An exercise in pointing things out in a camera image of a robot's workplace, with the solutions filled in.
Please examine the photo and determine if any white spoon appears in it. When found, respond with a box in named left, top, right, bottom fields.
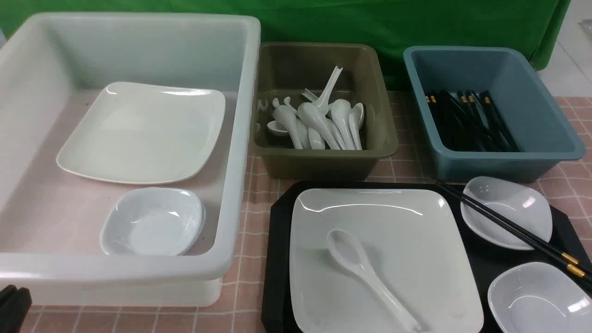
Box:
left=301, top=66, right=343, bottom=115
left=326, top=229, right=421, bottom=333
left=330, top=99, right=356, bottom=150
left=272, top=98, right=303, bottom=149
left=297, top=103, right=341, bottom=150

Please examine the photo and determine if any white square rice plate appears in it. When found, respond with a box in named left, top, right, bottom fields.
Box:
left=289, top=188, right=484, bottom=333

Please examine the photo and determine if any small white bowl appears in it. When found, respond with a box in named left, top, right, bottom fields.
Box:
left=460, top=176, right=553, bottom=251
left=99, top=187, right=206, bottom=256
left=487, top=262, right=592, bottom=333

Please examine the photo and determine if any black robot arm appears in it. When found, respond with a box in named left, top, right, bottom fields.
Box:
left=0, top=284, right=32, bottom=333

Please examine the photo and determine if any white square plate in bin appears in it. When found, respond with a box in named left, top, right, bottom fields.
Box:
left=55, top=81, right=226, bottom=185

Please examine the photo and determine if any upright white spoon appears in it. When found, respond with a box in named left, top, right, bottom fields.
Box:
left=301, top=66, right=343, bottom=115

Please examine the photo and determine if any olive green plastic bin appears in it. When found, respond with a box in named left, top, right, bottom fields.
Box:
left=250, top=42, right=398, bottom=181

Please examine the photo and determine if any pink checked tablecloth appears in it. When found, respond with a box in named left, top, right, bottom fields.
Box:
left=21, top=92, right=591, bottom=333

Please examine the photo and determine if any small white bowl in bin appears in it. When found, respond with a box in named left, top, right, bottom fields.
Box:
left=99, top=187, right=206, bottom=256

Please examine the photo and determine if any large white plastic bin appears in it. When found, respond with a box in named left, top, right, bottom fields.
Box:
left=0, top=12, right=261, bottom=307

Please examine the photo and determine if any green cloth backdrop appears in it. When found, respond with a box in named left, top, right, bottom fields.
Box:
left=0, top=0, right=570, bottom=89

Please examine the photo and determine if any black chopsticks bundle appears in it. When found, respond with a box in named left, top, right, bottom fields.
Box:
left=425, top=89, right=520, bottom=152

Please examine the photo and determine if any blue plastic bin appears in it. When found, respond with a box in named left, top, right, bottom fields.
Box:
left=403, top=46, right=586, bottom=183

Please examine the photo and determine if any black plastic tray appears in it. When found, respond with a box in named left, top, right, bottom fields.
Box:
left=261, top=181, right=592, bottom=333

